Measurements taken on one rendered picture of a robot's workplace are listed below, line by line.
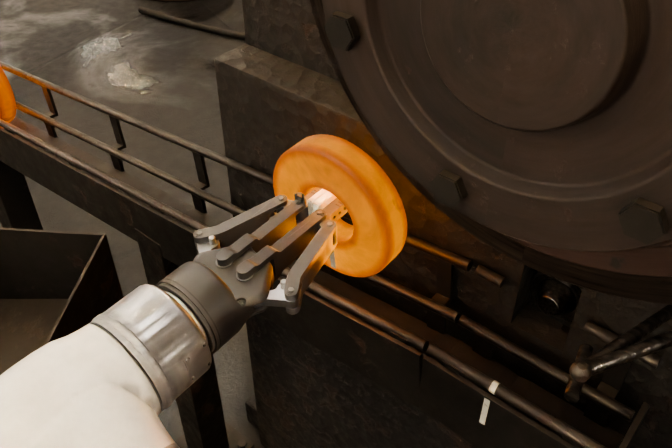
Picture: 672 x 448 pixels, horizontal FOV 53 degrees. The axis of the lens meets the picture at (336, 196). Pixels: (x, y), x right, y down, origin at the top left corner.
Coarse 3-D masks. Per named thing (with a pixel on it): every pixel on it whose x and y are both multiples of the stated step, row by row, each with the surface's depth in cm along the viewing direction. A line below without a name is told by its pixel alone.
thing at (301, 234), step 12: (312, 216) 64; (324, 216) 64; (300, 228) 63; (312, 228) 63; (288, 240) 62; (300, 240) 62; (264, 252) 60; (276, 252) 60; (288, 252) 62; (300, 252) 63; (240, 264) 58; (252, 264) 58; (264, 264) 59; (276, 264) 61; (288, 264) 62; (240, 276) 58; (276, 276) 62
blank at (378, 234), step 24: (312, 144) 65; (336, 144) 64; (288, 168) 68; (312, 168) 66; (336, 168) 63; (360, 168) 63; (288, 192) 70; (336, 192) 65; (360, 192) 63; (384, 192) 63; (360, 216) 65; (384, 216) 63; (360, 240) 67; (384, 240) 64; (336, 264) 72; (360, 264) 69; (384, 264) 66
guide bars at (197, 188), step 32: (0, 64) 128; (64, 128) 118; (128, 160) 107; (224, 160) 93; (192, 192) 99; (448, 256) 73; (448, 288) 76; (480, 352) 75; (512, 352) 70; (608, 384) 67; (608, 416) 67
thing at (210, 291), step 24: (192, 264) 56; (216, 264) 60; (168, 288) 55; (192, 288) 54; (216, 288) 55; (240, 288) 57; (264, 288) 57; (216, 312) 54; (240, 312) 56; (216, 336) 55
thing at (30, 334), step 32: (0, 256) 86; (32, 256) 85; (64, 256) 85; (96, 256) 80; (0, 288) 90; (32, 288) 89; (64, 288) 88; (96, 288) 80; (0, 320) 88; (32, 320) 87; (64, 320) 72; (0, 352) 83
